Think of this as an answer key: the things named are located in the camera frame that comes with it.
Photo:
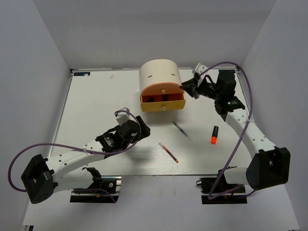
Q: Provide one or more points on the pink highlighter marker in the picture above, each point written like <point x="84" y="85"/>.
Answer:
<point x="151" y="99"/>

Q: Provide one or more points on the orange highlighter marker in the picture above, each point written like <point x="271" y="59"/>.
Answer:
<point x="214" y="135"/>

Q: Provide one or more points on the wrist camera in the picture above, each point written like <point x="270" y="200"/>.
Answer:
<point x="199" y="69"/>
<point x="122" y="117"/>

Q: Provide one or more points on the orange drawer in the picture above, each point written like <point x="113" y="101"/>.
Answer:
<point x="162" y="88"/>

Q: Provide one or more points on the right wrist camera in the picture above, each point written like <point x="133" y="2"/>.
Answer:
<point x="199" y="69"/>

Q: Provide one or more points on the red gel pen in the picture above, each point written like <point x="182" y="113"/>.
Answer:
<point x="168" y="151"/>

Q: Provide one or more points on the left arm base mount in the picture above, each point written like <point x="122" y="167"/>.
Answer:
<point x="105" y="191"/>

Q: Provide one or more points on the blue table label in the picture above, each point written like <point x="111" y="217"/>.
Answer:
<point x="227" y="71"/>
<point x="81" y="74"/>

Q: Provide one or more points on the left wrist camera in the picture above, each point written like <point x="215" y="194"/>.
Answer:
<point x="122" y="117"/>

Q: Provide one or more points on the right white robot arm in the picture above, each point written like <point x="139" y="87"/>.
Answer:
<point x="270" y="164"/>

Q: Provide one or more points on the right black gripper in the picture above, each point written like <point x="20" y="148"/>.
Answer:
<point x="190" y="84"/>

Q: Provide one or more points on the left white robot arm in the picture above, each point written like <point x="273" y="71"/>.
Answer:
<point x="44" y="176"/>

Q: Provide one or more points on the left blue table label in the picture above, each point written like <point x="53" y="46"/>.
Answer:
<point x="81" y="74"/>

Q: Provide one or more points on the cream round drawer box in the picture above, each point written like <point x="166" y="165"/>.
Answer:
<point x="157" y="71"/>

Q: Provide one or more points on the green gel pen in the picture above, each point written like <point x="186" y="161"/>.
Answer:
<point x="182" y="131"/>

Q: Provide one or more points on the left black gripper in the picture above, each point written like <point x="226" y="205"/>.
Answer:
<point x="145" y="130"/>

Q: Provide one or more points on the right blue table label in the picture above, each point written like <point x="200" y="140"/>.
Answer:
<point x="227" y="71"/>

